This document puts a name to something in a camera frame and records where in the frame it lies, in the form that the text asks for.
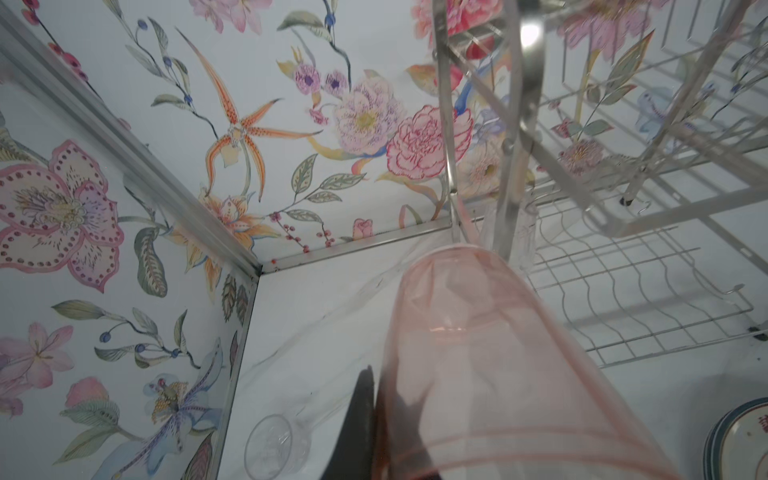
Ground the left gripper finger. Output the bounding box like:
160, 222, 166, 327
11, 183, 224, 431
321, 366, 376, 480

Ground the clear glass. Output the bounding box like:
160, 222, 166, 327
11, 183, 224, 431
479, 194, 538, 275
244, 414, 311, 480

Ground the pink tinted glass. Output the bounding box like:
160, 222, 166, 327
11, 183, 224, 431
372, 245, 678, 479

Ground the orange patterned plate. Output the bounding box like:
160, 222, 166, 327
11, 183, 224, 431
702, 397, 767, 480

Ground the chrome two-tier dish rack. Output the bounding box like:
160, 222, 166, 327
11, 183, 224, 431
428, 1, 767, 366

